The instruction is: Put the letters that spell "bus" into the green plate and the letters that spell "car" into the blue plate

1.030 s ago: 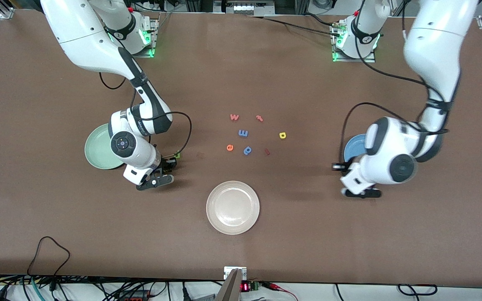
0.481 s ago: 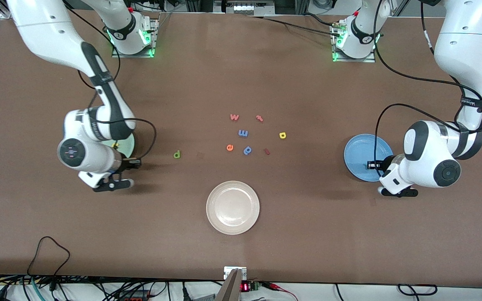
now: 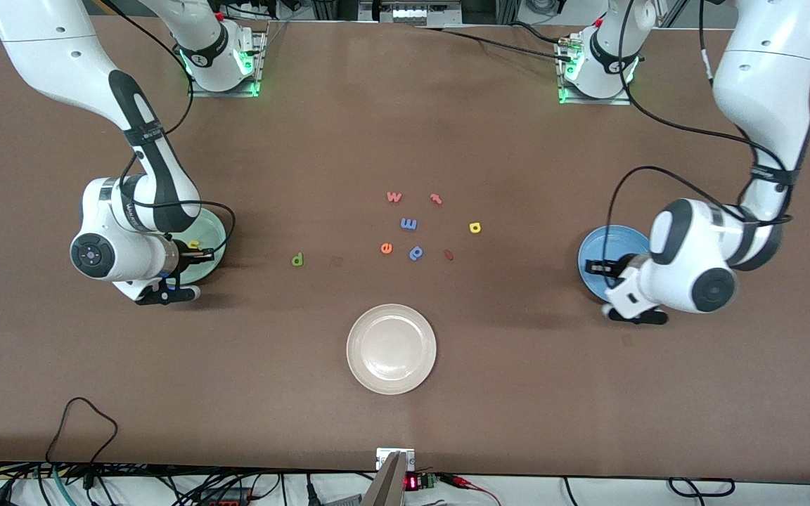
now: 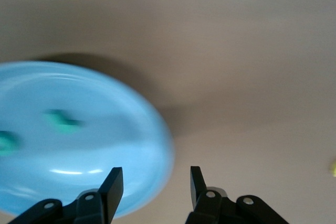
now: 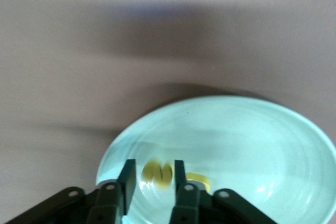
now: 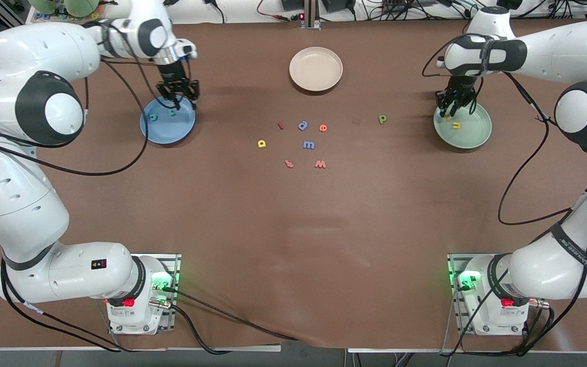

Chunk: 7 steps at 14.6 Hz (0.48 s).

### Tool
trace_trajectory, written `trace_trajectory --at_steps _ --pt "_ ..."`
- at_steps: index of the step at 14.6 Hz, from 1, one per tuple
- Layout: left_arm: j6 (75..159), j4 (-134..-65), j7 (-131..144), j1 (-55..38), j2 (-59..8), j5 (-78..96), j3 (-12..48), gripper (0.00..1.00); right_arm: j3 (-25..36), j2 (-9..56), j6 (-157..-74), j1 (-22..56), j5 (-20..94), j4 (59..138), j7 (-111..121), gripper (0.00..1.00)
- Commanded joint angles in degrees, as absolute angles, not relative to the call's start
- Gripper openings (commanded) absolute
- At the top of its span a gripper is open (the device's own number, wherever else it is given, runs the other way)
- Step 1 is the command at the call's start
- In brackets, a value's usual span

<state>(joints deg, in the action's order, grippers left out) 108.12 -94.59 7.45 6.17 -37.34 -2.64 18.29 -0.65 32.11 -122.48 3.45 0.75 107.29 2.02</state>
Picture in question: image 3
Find blue plate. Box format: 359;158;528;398
578;225;652;304

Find green plate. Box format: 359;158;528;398
169;211;228;286

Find white plate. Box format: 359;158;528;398
347;304;437;396

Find red clip leads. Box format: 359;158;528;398
440;473;501;505

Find silver clamp plate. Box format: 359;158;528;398
375;448;416;472

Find grey metal bar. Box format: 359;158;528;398
361;452;409;506

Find grey connector block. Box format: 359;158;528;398
359;0;462;25

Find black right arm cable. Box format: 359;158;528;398
103;0;237;261

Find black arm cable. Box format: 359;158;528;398
605;0;796;289
103;0;237;261

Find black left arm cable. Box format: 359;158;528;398
605;0;796;289

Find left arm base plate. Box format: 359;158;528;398
556;35;632;106

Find black looped table cable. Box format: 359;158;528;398
46;397;119;470

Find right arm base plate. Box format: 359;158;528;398
187;28;266;98

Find black cable across table edge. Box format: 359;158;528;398
412;25;574;61

